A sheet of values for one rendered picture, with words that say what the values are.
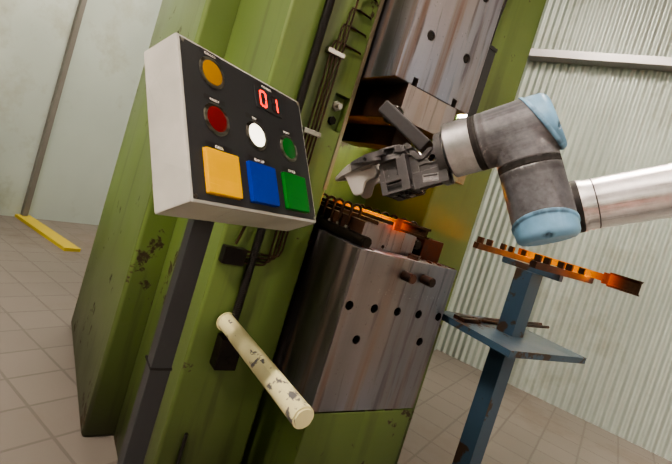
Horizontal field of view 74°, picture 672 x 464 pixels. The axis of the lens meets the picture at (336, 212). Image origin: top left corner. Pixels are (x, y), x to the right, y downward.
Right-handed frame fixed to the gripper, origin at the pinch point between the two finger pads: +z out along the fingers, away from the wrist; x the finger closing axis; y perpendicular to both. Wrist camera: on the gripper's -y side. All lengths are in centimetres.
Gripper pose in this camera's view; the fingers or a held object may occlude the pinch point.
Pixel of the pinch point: (341, 174)
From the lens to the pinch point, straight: 83.3
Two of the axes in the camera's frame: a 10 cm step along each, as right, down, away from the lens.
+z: -8.5, 2.4, 4.6
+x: 5.0, 1.1, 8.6
